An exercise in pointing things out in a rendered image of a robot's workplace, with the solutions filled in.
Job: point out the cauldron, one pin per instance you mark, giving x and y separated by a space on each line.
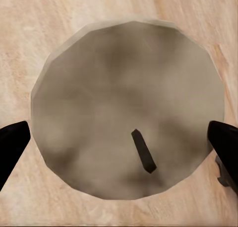
226 179

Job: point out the pillar candle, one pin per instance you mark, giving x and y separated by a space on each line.
122 109

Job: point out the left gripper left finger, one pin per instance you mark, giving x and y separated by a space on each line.
13 140

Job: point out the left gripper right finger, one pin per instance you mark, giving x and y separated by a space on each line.
224 139

